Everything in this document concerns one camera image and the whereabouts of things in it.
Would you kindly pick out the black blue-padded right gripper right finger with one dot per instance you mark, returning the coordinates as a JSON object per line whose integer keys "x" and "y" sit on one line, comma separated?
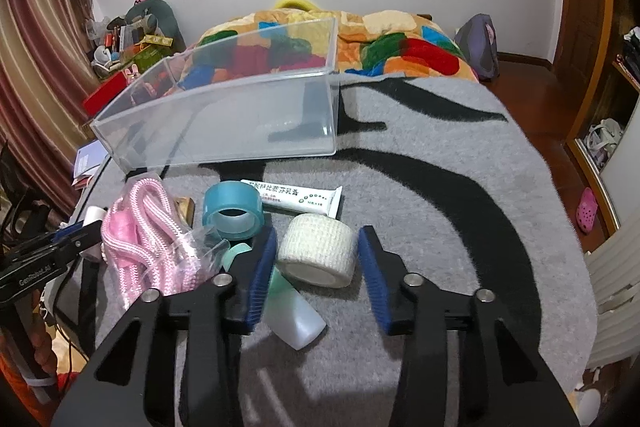
{"x": 466, "y": 348}

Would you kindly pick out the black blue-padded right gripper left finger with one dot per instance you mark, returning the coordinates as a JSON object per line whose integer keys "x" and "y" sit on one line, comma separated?
{"x": 130, "y": 380}

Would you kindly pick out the mint green bottle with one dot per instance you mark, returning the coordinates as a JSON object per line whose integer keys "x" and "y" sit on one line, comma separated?
{"x": 292, "y": 311}

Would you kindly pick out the small brown wooden block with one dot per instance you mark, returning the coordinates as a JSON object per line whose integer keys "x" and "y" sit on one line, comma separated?
{"x": 186, "y": 209}

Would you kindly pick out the blue tape roll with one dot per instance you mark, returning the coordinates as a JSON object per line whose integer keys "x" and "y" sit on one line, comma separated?
{"x": 233, "y": 209}

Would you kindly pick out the white ointment tube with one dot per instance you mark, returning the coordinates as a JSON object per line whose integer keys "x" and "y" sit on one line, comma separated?
{"x": 299, "y": 199}

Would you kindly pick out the red box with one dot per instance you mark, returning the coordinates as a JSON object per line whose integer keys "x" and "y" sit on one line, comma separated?
{"x": 106, "y": 93}

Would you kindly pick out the pink croc shoe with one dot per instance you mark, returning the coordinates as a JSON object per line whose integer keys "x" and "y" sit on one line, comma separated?
{"x": 586, "y": 211}

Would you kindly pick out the striped pink curtain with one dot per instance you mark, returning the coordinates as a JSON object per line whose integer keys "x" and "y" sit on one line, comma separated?
{"x": 45, "y": 77}

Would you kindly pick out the white sneakers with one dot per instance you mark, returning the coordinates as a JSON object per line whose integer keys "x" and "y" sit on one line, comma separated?
{"x": 602, "y": 139}

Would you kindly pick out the clear plastic storage box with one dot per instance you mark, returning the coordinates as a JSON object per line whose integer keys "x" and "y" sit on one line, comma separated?
{"x": 269, "y": 93}

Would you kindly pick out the dark green chair back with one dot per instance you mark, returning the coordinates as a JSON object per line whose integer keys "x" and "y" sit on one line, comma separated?
{"x": 164, "y": 18}

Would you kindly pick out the grey purple backpack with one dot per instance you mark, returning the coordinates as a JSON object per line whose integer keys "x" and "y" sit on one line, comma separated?
{"x": 477, "y": 41}

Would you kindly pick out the colourful patchwork quilt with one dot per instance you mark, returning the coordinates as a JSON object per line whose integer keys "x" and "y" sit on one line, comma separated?
{"x": 390, "y": 41}

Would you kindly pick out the wooden wardrobe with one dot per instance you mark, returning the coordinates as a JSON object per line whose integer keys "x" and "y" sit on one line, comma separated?
{"x": 587, "y": 62}

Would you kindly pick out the yellow curved pillow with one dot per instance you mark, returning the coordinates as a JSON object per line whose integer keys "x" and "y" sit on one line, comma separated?
{"x": 301, "y": 5}

